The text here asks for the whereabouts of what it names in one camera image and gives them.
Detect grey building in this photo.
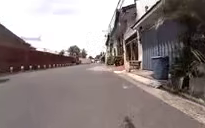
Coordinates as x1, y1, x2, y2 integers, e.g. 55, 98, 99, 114
104, 3, 138, 67

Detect pale wall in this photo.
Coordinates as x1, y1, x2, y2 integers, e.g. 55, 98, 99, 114
78, 57, 93, 65

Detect pale concrete roadside strip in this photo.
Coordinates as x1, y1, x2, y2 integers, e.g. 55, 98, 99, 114
87, 63, 205, 128

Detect grey asphalt road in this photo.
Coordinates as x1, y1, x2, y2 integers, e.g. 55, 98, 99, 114
0, 63, 205, 128

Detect overhead wires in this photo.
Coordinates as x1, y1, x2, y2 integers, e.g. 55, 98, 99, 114
106, 0, 125, 34

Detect row of white bollards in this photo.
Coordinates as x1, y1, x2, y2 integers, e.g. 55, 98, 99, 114
0, 62, 75, 74

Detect blue bin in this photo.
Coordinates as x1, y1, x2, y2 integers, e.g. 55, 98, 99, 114
150, 55, 171, 81

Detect dark bush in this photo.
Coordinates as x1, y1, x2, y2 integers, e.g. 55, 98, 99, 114
163, 0, 205, 98

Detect group of trees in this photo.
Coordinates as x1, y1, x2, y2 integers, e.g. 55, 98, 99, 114
58, 44, 89, 59

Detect dark red wall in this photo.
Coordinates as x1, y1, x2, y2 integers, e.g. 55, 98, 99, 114
0, 41, 79, 75

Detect building with blue corrugated wall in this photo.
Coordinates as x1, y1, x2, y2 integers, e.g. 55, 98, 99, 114
122, 0, 205, 73

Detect dark-roofed building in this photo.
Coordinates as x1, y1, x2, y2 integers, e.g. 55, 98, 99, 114
0, 13, 36, 51

